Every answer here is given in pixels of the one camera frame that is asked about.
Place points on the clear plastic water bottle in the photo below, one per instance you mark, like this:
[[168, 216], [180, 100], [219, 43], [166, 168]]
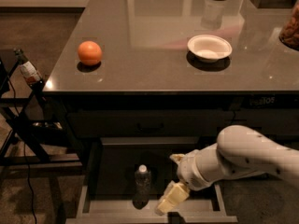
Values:
[[142, 187]]

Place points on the closed dark top drawer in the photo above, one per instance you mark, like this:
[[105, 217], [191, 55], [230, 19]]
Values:
[[146, 123]]

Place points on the dark counter cabinet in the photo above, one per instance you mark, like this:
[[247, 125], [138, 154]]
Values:
[[146, 64]]

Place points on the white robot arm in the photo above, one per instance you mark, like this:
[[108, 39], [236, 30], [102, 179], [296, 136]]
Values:
[[239, 152]]

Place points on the glass soda bottle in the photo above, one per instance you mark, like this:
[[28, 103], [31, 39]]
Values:
[[28, 70]]

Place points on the open grey middle drawer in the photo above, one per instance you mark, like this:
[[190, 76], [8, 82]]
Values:
[[109, 189]]

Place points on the white bowl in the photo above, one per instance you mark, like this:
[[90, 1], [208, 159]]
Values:
[[209, 48]]

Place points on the orange fruit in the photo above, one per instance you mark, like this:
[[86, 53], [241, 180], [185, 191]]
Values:
[[89, 53]]

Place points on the dark right cabinet drawers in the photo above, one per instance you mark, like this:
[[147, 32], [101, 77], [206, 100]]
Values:
[[264, 114]]

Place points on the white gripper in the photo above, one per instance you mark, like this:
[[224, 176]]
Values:
[[188, 169]]

